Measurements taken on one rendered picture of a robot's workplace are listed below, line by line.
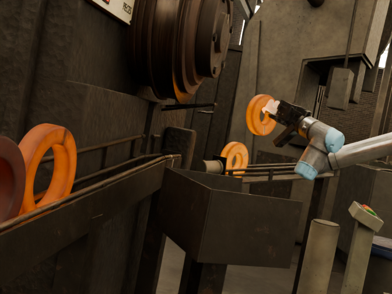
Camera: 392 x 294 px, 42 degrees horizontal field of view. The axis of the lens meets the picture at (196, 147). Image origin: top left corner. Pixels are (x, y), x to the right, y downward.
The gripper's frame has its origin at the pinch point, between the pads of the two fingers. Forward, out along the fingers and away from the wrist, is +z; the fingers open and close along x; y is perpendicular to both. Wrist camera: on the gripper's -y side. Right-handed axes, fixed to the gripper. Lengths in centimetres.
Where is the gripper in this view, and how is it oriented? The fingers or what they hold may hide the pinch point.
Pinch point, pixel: (263, 109)
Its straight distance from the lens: 193.9
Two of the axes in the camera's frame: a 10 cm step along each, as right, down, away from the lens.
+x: -7.3, -0.8, -6.8
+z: -5.9, -4.2, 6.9
